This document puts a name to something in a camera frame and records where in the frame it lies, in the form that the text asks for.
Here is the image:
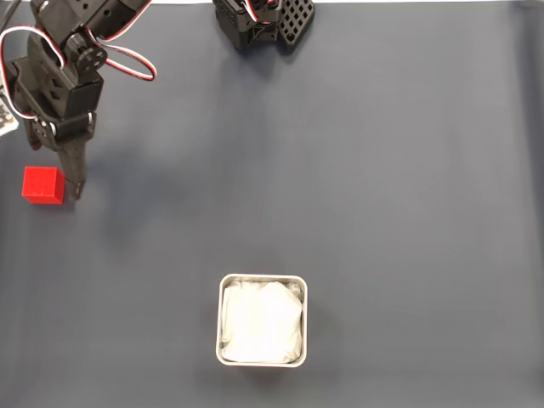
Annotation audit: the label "white square box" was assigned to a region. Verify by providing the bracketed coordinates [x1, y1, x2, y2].
[215, 273, 309, 368]

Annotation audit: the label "white tissue paper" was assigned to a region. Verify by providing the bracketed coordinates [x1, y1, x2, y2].
[220, 278, 305, 365]

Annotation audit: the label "blue grey table mat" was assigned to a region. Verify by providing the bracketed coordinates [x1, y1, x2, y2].
[0, 2, 544, 408]

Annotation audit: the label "black camera cable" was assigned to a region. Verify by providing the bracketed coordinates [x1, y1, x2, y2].
[0, 0, 23, 25]

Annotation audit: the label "red white servo cable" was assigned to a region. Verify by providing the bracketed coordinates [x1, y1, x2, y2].
[241, 0, 269, 23]
[91, 25, 156, 82]

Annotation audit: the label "red cube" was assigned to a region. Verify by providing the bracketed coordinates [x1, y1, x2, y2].
[20, 166, 65, 206]

